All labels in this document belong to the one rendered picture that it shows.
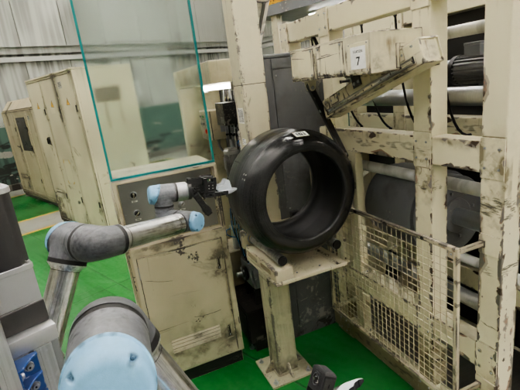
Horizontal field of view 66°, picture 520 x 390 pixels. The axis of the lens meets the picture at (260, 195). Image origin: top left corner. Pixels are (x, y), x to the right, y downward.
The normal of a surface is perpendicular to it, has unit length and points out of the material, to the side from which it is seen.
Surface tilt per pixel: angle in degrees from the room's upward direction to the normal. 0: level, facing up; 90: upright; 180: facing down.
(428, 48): 72
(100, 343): 4
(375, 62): 90
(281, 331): 90
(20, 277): 90
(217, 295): 90
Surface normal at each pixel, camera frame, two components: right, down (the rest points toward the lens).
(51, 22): 0.71, 0.11
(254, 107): 0.40, 0.20
